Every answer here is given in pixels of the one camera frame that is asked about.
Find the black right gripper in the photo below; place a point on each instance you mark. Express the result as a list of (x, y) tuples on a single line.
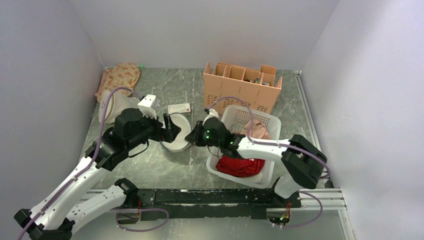
[(193, 137)]

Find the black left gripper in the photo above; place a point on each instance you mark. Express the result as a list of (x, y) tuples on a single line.
[(171, 131)]

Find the round white mesh laundry bag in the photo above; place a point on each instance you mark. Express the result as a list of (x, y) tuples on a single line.
[(179, 144)]

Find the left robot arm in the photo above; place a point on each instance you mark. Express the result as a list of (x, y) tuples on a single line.
[(61, 213)]

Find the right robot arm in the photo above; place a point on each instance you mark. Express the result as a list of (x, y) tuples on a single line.
[(302, 160)]

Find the white cardboard box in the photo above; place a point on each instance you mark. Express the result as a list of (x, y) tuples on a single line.
[(180, 108)]

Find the red garment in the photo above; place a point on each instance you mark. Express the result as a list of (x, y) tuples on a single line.
[(241, 168)]

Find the pink satin garment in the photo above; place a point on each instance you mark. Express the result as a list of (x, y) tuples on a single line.
[(258, 130)]

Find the peach plastic desk organizer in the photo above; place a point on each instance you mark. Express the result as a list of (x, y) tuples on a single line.
[(225, 83)]

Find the floral fabric pouch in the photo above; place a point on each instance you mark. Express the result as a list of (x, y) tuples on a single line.
[(122, 75)]

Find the items inside organizer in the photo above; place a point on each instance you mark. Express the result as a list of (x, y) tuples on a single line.
[(257, 81)]

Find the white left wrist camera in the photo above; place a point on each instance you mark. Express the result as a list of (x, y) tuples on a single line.
[(147, 106)]

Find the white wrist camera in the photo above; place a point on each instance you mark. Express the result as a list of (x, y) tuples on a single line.
[(147, 106), (211, 113)]

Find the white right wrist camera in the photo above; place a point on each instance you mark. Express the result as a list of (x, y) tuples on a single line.
[(211, 113)]

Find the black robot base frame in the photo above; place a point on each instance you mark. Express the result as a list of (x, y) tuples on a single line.
[(209, 203)]

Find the white cable conduit rail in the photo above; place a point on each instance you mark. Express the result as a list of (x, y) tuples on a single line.
[(325, 182)]

